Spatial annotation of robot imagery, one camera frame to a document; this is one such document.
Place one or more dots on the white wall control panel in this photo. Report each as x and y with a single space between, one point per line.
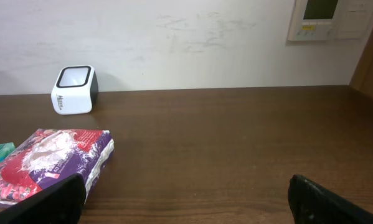
323 20

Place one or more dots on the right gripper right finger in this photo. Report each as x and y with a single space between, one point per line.
312 203

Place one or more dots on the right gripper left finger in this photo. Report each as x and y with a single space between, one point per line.
59 203

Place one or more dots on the white barcode scanner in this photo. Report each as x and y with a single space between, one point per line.
75 90

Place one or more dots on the red purple tissue pack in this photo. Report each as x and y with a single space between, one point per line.
51 155

